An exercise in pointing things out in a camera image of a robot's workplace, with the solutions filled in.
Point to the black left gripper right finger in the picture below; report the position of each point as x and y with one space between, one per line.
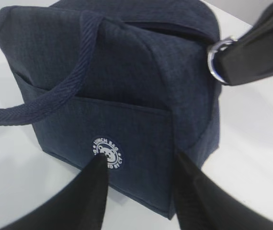
201 205

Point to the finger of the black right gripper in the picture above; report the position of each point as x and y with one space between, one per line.
251 57

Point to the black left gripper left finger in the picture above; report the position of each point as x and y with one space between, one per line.
79 206

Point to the navy blue lunch bag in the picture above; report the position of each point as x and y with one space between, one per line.
126 78

